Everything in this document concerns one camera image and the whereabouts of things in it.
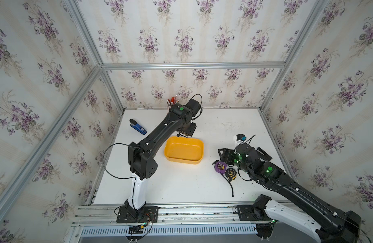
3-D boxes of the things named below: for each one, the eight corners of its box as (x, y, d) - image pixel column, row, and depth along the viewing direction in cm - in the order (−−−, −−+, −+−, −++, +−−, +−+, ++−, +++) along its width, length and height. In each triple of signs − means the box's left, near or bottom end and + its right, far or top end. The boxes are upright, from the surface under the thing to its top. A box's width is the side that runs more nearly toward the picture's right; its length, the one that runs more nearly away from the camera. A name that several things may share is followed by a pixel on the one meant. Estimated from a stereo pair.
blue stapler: (129, 124, 112) (127, 121, 109) (133, 121, 114) (131, 118, 111) (143, 136, 105) (142, 132, 102) (147, 133, 107) (146, 129, 104)
